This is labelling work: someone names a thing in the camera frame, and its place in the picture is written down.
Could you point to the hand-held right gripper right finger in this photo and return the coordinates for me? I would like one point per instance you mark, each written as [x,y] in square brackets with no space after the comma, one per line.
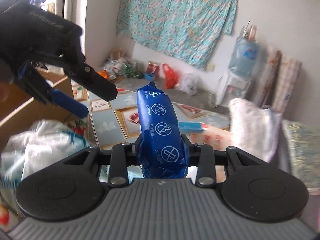
[187,145]

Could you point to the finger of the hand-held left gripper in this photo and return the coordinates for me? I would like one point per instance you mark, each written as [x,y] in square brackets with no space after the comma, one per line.
[100,86]
[70,103]

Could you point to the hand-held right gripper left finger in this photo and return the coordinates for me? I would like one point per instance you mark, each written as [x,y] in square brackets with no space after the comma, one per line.
[136,148]

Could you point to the blue wet wipes pack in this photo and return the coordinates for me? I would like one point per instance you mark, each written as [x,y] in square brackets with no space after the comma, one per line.
[160,120]

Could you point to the brown cardboard box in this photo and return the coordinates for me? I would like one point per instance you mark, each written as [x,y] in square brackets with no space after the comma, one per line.
[15,112]

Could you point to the orange plastic bag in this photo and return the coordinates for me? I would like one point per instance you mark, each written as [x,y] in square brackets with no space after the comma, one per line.
[103,75]

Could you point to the teal small box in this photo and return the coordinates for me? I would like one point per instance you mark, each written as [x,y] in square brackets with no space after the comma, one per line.
[191,127]

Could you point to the white printed plastic bag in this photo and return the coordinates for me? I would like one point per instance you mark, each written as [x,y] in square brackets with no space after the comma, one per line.
[115,66]

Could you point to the pink tissue packet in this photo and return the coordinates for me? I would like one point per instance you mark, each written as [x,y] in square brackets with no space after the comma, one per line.
[212,137]

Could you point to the green bottle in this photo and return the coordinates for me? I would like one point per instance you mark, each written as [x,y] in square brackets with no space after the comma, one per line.
[127,71]

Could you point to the white green plastic bag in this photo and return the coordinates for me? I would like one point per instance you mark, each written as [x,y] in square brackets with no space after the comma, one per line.
[47,142]

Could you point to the beige curtain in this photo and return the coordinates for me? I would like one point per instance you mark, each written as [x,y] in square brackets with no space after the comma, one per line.
[75,5]

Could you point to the teal small tub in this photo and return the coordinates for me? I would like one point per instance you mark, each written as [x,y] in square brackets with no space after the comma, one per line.
[149,76]

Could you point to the red packet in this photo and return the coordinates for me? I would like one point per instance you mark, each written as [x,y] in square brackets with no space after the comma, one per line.
[153,70]

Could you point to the white fluffy towel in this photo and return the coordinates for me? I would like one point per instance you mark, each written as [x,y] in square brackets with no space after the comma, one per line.
[246,127]

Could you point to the red plastic bag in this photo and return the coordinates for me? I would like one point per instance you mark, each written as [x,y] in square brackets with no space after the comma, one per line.
[170,77]

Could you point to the white water dispenser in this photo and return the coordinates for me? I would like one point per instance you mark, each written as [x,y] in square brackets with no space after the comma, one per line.
[232,86]

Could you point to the teal floral cloth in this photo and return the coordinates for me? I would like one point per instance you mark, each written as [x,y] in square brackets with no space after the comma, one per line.
[175,17]

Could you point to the blue water jug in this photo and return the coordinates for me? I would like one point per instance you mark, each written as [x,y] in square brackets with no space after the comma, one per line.
[243,60]

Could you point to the patterned rolled mat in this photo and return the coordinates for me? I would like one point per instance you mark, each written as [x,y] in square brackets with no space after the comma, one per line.
[270,80]

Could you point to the patterned green cloth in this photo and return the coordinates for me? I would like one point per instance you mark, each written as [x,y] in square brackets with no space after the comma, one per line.
[302,152]

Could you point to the plaid leaning mat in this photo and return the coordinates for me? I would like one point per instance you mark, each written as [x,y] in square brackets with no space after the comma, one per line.
[287,87]

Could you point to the pink small bottle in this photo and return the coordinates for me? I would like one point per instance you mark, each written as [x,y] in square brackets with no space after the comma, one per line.
[253,32]

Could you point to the beige wall socket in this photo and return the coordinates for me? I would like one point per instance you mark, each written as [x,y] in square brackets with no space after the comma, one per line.
[210,67]

